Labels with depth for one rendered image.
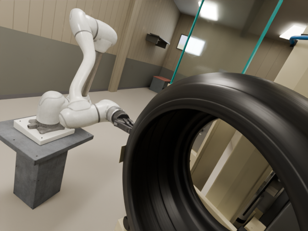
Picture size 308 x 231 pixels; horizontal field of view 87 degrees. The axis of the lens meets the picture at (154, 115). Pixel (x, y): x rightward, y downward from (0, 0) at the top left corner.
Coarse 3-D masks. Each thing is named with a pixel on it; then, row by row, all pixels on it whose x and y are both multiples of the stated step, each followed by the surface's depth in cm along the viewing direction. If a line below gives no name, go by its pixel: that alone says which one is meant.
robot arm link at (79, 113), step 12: (84, 36) 92; (84, 48) 92; (84, 60) 89; (84, 72) 87; (72, 84) 82; (72, 96) 80; (72, 108) 76; (84, 108) 78; (60, 120) 76; (72, 120) 75; (84, 120) 77; (96, 120) 82
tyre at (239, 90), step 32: (160, 96) 42; (192, 96) 34; (224, 96) 29; (256, 96) 26; (288, 96) 25; (160, 128) 63; (192, 128) 66; (256, 128) 25; (288, 128) 22; (128, 160) 50; (160, 160) 69; (288, 160) 22; (128, 192) 49; (160, 192) 65; (192, 192) 66; (288, 192) 21; (160, 224) 57; (192, 224) 62
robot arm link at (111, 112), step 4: (112, 108) 82; (116, 108) 81; (120, 108) 83; (108, 112) 81; (112, 112) 79; (116, 112) 80; (108, 116) 81; (112, 116) 79; (108, 120) 83; (112, 120) 80
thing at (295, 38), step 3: (291, 36) 53; (294, 36) 51; (297, 36) 50; (300, 36) 50; (303, 36) 49; (306, 36) 49; (291, 39) 53; (294, 39) 52; (297, 39) 51; (300, 39) 50; (303, 39) 49; (306, 39) 49; (291, 42) 56; (294, 42) 56; (291, 45) 57; (294, 45) 56
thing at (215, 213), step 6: (198, 192) 75; (204, 198) 73; (204, 204) 72; (210, 204) 71; (210, 210) 69; (216, 210) 69; (216, 216) 67; (222, 216) 67; (222, 222) 65; (228, 222) 65; (228, 228) 63; (234, 228) 63
